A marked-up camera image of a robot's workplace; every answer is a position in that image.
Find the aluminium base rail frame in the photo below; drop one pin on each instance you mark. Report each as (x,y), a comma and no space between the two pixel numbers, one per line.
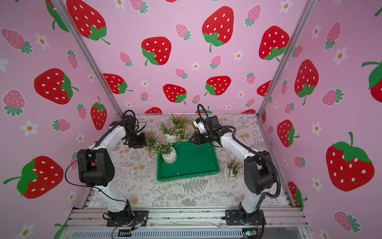
(278,222)

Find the orange flower potted plant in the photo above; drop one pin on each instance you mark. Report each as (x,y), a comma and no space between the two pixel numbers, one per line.
(153,146)

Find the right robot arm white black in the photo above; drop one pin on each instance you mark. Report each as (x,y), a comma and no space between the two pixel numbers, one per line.
(260,174)

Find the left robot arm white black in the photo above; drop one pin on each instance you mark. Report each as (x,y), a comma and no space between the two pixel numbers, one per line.
(97,171)

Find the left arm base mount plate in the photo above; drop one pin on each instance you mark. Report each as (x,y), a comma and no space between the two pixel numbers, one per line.
(122,218)

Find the tall orange flower pot back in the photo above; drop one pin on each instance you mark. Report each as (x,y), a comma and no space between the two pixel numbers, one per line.
(180,126)

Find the green plastic storage tray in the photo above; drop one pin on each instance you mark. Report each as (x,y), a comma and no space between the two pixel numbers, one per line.
(192,161)

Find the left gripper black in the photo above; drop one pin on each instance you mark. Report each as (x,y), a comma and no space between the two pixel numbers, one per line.
(142,144)

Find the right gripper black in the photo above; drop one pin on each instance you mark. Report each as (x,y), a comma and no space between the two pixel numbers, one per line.
(201,137)

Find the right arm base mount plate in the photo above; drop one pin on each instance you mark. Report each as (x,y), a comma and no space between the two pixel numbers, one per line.
(241,218)

